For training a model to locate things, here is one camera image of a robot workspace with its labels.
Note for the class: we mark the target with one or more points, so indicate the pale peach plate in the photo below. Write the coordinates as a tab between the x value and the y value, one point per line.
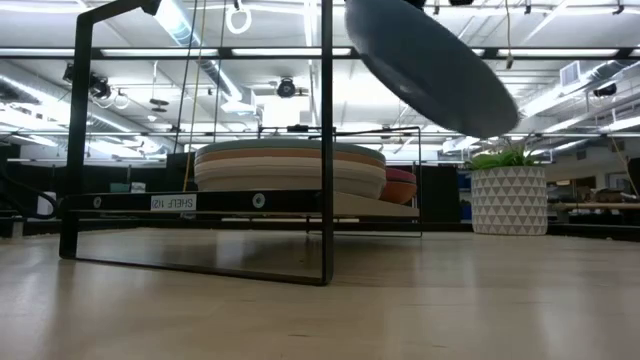
280	166
280	182

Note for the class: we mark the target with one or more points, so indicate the light green plate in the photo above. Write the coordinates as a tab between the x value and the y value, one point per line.
280	144

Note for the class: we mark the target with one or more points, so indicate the dark teal large plate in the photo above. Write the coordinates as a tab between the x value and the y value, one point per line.
435	70

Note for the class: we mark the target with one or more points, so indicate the white shelf label sticker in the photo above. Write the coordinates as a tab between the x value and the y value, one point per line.
173	202

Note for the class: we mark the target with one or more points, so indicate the black partition panel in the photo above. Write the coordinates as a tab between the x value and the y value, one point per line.
442	192

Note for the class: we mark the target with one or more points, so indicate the black monitor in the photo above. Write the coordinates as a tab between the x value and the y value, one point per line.
180	172

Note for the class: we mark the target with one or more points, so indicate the green plant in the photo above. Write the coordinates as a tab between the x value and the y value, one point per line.
500	159

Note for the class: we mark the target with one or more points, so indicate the white triangle pattern plant pot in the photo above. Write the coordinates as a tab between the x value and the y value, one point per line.
509	200

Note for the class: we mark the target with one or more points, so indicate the white ceiling vent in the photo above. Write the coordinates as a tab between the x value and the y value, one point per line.
570	74

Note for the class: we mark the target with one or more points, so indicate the wooden background table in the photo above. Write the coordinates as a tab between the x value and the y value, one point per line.
595	205

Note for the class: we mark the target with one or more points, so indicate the black metal shelf frame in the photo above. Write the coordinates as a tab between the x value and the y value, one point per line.
327	150

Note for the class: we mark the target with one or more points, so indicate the round black ceiling camera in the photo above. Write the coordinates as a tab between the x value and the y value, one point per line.
286	88

